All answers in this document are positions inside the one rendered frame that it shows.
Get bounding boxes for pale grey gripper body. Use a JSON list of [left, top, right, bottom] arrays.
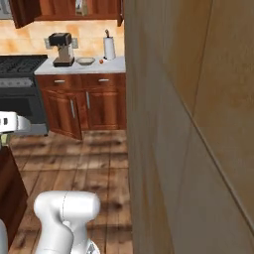
[[15, 115, 33, 134]]

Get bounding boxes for grey bowl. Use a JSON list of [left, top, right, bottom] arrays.
[[75, 57, 96, 66]]

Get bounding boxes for small pale green object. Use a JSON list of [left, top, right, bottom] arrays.
[[0, 132, 12, 147]]

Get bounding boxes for black gas stove with oven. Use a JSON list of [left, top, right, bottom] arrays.
[[0, 54, 51, 137]]

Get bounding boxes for dark brown wooden island cabinet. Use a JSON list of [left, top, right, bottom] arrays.
[[0, 144, 30, 250]]

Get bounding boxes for brown wooden base cupboards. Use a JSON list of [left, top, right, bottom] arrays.
[[35, 72, 127, 141]]

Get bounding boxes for black and beige coffee machine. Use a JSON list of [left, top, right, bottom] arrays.
[[48, 32, 75, 68]]

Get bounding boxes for white paper towel roll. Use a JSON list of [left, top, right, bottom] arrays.
[[102, 29, 117, 62]]

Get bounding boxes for grey microwave oven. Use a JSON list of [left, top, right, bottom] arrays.
[[0, 0, 14, 21]]

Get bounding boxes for light wooden tall cabinet panel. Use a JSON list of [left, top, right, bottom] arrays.
[[123, 0, 254, 254]]

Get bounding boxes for brown wooden wall cupboards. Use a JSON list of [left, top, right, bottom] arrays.
[[8, 0, 125, 30]]

